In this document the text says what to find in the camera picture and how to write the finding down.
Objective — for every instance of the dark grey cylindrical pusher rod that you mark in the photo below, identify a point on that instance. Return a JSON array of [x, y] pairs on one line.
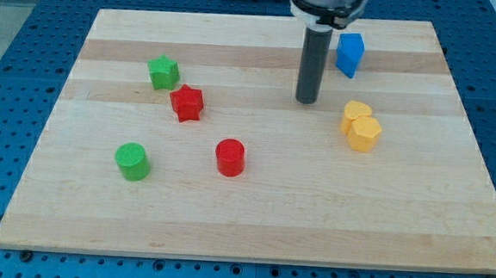
[[312, 66]]

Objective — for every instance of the light wooden board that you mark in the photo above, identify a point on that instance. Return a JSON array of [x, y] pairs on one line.
[[420, 200]]

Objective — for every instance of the red cylinder block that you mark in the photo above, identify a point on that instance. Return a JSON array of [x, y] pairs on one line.
[[230, 154]]

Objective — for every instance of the yellow heart block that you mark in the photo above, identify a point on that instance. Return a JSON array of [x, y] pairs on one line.
[[352, 111]]

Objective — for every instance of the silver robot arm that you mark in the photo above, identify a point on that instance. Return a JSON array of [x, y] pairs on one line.
[[321, 18]]

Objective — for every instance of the green cylinder block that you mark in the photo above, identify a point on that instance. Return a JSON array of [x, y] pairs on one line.
[[132, 161]]

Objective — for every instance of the red star block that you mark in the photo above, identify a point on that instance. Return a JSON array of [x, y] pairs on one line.
[[187, 102]]

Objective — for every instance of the green star block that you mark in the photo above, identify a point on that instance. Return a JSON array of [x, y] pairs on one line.
[[163, 72]]

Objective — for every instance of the yellow hexagon block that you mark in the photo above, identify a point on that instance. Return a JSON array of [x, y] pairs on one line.
[[364, 133]]

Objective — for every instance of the blue pentagon block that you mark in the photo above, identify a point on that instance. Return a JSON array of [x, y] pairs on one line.
[[349, 53]]

